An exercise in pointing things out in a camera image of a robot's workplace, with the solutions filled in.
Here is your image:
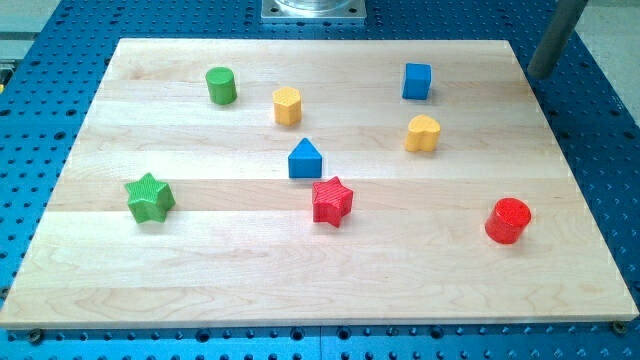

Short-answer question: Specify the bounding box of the blue perforated metal table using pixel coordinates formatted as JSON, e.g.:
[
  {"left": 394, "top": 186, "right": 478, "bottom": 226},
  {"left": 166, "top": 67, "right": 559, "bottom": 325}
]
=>
[{"left": 1, "top": 1, "right": 639, "bottom": 359}]

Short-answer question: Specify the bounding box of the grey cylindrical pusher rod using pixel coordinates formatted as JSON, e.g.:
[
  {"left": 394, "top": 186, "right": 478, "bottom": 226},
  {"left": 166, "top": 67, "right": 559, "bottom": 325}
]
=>
[{"left": 527, "top": 0, "right": 588, "bottom": 80}]

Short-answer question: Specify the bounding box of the red cylinder block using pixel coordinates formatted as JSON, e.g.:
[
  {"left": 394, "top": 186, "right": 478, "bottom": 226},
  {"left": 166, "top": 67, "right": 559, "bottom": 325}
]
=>
[{"left": 484, "top": 197, "right": 532, "bottom": 245}]

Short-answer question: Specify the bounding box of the wooden board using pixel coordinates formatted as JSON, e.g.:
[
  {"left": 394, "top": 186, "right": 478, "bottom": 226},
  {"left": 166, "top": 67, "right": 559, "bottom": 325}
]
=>
[{"left": 1, "top": 38, "right": 638, "bottom": 329}]

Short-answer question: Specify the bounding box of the red star block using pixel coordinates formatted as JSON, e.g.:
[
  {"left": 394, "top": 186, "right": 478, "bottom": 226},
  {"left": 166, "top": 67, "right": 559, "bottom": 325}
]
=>
[{"left": 312, "top": 176, "right": 354, "bottom": 227}]

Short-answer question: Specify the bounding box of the green cylinder block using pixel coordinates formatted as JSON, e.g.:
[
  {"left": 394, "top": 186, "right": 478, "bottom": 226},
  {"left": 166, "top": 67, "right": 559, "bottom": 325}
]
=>
[{"left": 205, "top": 67, "right": 237, "bottom": 105}]

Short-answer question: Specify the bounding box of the yellow hexagon block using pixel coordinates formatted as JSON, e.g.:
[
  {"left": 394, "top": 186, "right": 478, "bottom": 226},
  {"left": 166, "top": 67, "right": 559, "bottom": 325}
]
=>
[{"left": 272, "top": 87, "right": 302, "bottom": 126}]

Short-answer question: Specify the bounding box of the green star block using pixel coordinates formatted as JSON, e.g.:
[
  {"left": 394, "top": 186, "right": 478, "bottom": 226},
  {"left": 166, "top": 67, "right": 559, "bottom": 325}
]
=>
[{"left": 124, "top": 173, "right": 176, "bottom": 223}]

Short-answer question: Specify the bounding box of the blue cube block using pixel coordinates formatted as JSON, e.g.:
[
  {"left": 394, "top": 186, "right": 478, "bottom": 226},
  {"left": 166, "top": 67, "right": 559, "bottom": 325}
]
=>
[{"left": 402, "top": 63, "right": 432, "bottom": 100}]

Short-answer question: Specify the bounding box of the blue triangle block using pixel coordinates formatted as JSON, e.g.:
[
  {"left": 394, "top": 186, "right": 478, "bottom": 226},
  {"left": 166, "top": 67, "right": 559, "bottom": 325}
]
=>
[{"left": 288, "top": 138, "right": 323, "bottom": 178}]

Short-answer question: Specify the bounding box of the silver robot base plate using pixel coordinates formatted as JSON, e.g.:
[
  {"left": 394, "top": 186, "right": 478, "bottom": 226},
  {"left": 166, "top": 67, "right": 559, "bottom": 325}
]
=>
[{"left": 261, "top": 0, "right": 367, "bottom": 23}]

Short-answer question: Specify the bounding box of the yellow heart block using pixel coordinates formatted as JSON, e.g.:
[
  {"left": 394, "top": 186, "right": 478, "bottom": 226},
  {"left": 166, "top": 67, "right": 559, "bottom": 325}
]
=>
[{"left": 404, "top": 114, "right": 441, "bottom": 152}]

